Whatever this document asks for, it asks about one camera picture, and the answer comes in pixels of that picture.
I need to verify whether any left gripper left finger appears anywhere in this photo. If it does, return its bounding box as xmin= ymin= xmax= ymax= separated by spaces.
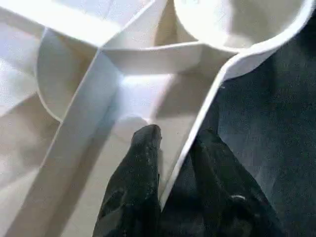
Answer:
xmin=93 ymin=124 xmax=163 ymax=237

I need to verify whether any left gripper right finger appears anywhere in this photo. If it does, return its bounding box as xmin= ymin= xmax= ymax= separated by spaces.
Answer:
xmin=194 ymin=127 xmax=285 ymax=237

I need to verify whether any white plastic table top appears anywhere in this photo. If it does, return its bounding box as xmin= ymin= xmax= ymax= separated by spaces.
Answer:
xmin=0 ymin=0 xmax=316 ymax=237

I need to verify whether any black work mat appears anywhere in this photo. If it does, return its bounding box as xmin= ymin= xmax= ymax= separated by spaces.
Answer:
xmin=160 ymin=7 xmax=316 ymax=237

